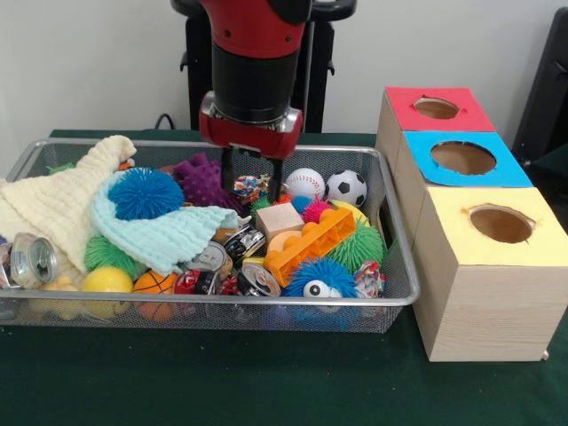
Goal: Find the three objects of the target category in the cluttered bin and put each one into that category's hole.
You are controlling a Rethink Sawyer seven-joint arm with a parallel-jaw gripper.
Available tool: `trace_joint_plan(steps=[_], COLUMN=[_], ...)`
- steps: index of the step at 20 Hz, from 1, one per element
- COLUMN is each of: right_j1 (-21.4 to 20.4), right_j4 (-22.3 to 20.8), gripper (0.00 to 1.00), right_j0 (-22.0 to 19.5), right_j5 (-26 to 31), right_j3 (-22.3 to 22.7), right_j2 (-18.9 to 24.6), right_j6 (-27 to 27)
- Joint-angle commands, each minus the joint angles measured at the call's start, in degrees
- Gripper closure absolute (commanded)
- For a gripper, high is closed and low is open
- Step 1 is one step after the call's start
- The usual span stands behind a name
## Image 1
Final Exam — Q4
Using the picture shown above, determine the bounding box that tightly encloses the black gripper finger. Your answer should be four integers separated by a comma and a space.
221, 145, 234, 193
270, 158, 286, 203

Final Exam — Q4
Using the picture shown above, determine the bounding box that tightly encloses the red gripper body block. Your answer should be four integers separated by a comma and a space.
199, 93, 304, 161

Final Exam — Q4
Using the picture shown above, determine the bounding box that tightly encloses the small pink spiky ball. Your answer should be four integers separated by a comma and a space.
302, 197, 332, 224

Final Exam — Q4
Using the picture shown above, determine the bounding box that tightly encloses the long orange toy brick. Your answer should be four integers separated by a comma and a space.
264, 209, 358, 287

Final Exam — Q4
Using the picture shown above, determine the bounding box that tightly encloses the pale blue waffle cloth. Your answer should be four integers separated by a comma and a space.
91, 171, 241, 276

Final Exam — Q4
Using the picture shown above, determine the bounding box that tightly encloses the cream yellow knitted cloth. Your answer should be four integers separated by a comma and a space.
0, 135, 137, 276

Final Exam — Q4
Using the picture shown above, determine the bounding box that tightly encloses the shallow clear mesh bin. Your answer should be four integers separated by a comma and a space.
0, 138, 422, 334

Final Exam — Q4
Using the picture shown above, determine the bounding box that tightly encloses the wooden box with three holes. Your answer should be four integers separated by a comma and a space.
375, 86, 568, 362

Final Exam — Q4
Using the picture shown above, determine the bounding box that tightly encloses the purple spiky toy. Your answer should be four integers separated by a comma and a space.
173, 153, 245, 214

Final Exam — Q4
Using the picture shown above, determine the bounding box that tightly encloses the white baseball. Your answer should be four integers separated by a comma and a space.
284, 168, 328, 201

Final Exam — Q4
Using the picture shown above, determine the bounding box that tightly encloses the plain wooden cube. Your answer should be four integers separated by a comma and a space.
255, 202, 304, 242

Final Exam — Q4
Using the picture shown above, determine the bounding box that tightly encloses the small soccer ball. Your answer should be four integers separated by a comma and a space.
326, 170, 368, 208

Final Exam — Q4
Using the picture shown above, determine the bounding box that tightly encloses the plain blue spiky ball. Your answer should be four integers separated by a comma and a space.
108, 167, 185, 221

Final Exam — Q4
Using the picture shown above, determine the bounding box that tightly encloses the silver drink can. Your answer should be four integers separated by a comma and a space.
188, 241, 233, 272

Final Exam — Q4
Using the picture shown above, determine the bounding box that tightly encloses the black drink can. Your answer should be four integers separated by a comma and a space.
238, 262, 283, 298

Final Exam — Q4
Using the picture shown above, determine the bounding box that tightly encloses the blue spiky ball with eyes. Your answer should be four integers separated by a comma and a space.
282, 257, 359, 329

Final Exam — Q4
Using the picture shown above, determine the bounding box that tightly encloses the large green spiky ball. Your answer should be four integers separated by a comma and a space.
327, 217, 385, 272

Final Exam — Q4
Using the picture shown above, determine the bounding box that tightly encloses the small orange basketball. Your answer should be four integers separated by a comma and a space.
133, 270, 178, 321

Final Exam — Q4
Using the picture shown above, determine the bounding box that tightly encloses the light green spiky ball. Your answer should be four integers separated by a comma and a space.
84, 235, 143, 280

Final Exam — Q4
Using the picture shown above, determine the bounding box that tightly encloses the yellow smiley ball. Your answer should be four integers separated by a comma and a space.
80, 266, 134, 319

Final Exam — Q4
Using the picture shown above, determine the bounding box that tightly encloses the dark green table cloth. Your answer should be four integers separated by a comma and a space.
0, 129, 568, 426

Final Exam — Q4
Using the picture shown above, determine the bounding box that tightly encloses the crushed shiny silver can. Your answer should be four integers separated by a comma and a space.
9, 233, 59, 290

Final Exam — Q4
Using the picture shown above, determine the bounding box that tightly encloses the black upright panel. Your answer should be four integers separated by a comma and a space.
515, 7, 568, 165

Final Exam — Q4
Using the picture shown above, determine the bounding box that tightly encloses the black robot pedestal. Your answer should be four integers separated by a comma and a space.
171, 0, 358, 134

